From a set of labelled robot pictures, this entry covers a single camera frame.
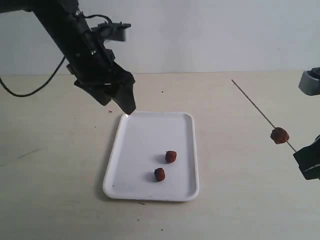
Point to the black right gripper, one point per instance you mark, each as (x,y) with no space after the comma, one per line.
(308,160)

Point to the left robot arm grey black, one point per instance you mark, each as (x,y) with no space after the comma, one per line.
(50,13)

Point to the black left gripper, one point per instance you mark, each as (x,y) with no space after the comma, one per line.
(94,65)

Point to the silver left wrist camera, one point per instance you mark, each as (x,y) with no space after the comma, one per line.
(115,31)

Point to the thin metal skewer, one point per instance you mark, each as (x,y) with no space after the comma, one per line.
(260,111)

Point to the white rectangular plastic tray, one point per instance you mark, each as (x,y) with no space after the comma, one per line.
(140,145)

